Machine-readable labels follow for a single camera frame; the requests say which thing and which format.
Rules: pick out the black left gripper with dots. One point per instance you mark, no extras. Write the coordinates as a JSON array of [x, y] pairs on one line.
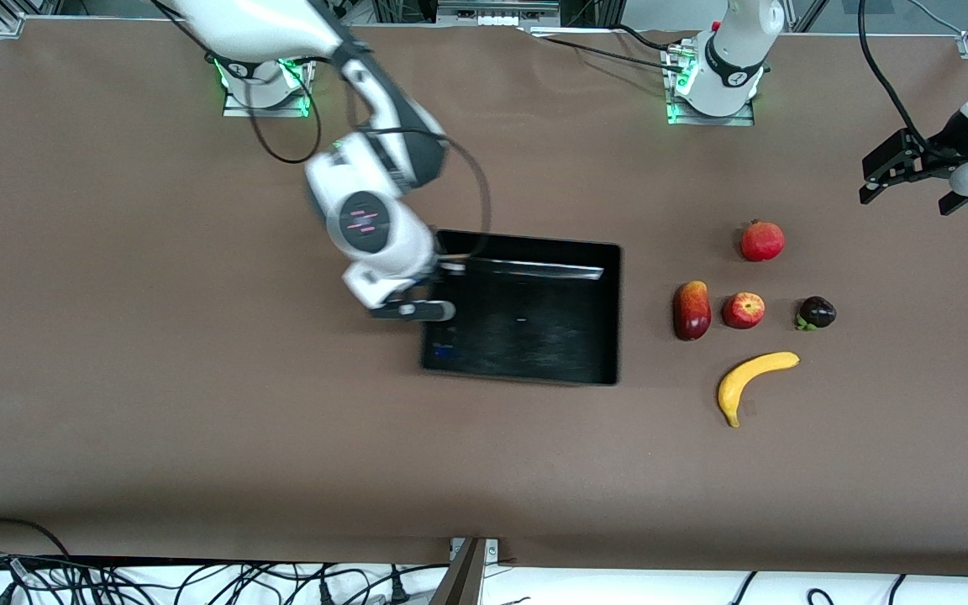
[[930, 156]]

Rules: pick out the black plastic box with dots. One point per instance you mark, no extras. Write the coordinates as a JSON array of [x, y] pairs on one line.
[[534, 336]]

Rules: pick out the red apple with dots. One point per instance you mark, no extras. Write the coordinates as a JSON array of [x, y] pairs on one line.
[[743, 311]]

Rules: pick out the yellow banana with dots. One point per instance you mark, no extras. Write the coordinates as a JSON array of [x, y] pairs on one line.
[[740, 382]]

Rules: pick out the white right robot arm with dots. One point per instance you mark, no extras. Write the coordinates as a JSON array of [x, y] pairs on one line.
[[375, 227]]

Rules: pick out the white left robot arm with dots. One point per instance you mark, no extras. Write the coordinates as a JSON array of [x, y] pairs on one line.
[[732, 59]]

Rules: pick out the red pomegranate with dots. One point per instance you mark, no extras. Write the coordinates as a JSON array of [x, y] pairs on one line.
[[763, 242]]

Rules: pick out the dark purple mangosteen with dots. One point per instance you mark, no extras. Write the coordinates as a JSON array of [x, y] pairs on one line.
[[818, 313]]

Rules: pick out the red yellow mango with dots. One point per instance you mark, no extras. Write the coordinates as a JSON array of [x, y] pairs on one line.
[[692, 313]]

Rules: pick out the white power strip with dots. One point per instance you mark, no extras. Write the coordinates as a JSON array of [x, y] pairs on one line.
[[497, 17]]

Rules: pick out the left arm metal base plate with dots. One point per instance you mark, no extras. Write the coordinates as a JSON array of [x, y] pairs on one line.
[[702, 120]]

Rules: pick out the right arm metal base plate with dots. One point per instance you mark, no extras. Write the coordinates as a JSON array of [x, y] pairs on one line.
[[282, 109]]

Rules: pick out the silver metal bracket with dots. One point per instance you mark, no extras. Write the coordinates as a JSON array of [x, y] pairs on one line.
[[491, 550]]

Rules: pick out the dark metal post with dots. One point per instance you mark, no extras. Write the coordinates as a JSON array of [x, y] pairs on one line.
[[460, 584]]

